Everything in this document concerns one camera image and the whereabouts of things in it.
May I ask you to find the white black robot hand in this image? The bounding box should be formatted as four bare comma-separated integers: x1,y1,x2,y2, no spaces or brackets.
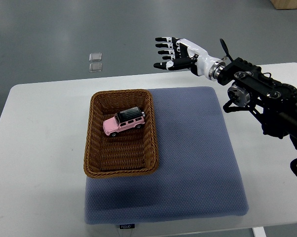
153,37,225,79

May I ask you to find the pink toy car black roof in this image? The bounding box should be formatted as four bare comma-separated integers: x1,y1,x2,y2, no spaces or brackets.
103,107,146,137

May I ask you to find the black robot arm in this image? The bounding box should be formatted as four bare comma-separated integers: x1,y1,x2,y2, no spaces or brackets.
154,37,297,150

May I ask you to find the brown wicker basket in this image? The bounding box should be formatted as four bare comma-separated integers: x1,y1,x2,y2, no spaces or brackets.
83,89,159,178

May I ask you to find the upper clear floor plate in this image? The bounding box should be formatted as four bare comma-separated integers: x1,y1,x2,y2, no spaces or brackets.
89,52,102,62

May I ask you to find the cardboard box corner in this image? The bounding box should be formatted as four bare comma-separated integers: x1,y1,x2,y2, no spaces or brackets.
271,0,297,10

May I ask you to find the blue-grey padded mat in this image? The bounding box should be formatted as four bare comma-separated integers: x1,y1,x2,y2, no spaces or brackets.
85,87,249,224

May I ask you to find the white table leg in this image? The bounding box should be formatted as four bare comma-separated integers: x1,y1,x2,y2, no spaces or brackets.
252,227,266,237

